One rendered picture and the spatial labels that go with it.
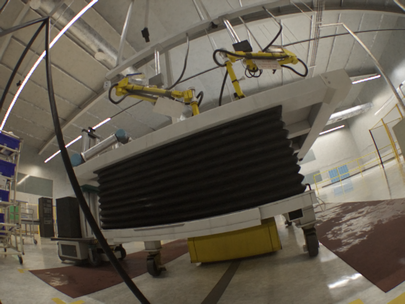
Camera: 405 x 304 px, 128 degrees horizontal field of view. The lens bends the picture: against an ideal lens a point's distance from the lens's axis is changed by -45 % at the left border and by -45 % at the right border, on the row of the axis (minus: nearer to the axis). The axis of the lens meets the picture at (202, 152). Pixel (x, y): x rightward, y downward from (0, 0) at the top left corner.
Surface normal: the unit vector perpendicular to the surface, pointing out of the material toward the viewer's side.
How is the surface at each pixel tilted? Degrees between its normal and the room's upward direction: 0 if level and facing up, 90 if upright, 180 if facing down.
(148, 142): 90
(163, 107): 90
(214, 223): 90
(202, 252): 90
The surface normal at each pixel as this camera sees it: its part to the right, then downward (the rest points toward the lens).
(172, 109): 0.15, -0.37
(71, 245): -0.24, -0.30
